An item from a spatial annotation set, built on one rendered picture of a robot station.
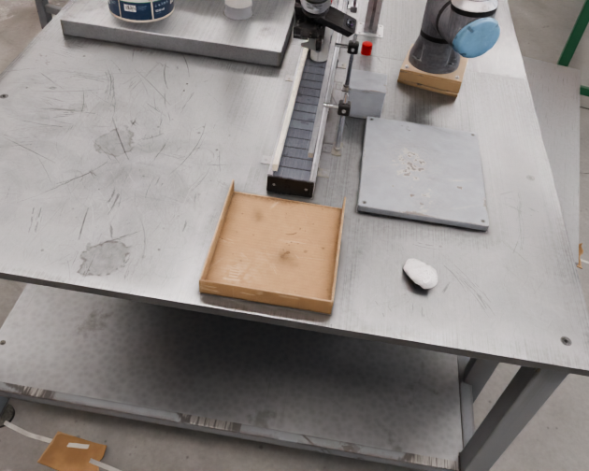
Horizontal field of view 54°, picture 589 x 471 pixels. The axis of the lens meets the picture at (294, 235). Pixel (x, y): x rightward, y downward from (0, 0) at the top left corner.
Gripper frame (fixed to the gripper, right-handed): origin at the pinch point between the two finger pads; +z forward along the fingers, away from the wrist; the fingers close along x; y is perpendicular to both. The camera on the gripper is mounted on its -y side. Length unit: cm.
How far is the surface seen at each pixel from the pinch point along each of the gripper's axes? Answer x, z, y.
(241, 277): 72, -30, 6
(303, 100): 18.9, -4.6, 1.9
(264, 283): 73, -30, 2
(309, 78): 9.3, 0.9, 1.5
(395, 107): 12.0, 5.1, -23.4
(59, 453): 122, 37, 57
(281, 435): 105, 22, -7
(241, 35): -6.4, 9.9, 24.5
